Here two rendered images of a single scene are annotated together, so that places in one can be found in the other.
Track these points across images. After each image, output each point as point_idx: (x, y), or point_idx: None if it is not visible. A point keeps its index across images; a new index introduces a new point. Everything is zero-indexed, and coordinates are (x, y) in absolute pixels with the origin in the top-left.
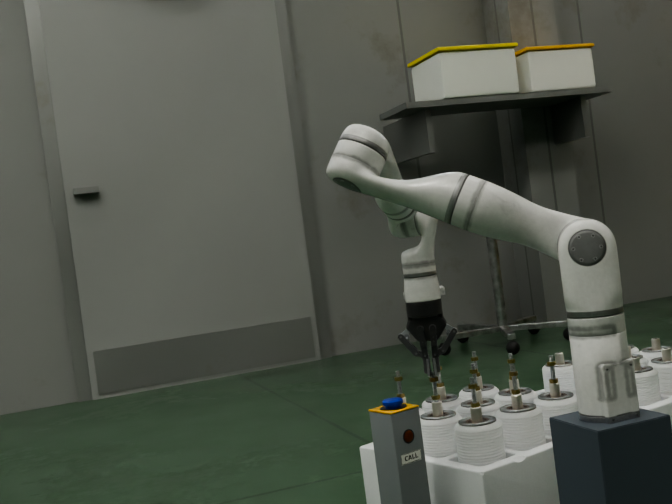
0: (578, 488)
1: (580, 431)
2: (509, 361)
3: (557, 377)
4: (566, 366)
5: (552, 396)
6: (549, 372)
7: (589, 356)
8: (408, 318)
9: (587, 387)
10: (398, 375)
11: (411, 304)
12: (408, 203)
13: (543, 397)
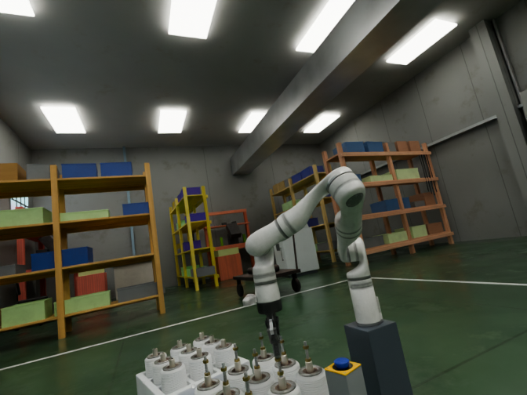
0: (388, 358)
1: (387, 327)
2: (237, 348)
3: (182, 373)
4: (182, 364)
5: (266, 356)
6: (177, 371)
7: (374, 294)
8: (272, 313)
9: (376, 308)
10: (247, 375)
11: (278, 301)
12: (358, 218)
13: (266, 359)
